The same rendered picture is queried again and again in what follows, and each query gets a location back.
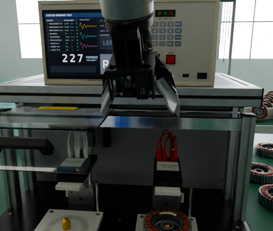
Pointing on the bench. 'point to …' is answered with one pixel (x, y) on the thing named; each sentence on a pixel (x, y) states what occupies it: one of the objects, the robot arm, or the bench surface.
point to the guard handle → (17, 144)
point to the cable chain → (105, 138)
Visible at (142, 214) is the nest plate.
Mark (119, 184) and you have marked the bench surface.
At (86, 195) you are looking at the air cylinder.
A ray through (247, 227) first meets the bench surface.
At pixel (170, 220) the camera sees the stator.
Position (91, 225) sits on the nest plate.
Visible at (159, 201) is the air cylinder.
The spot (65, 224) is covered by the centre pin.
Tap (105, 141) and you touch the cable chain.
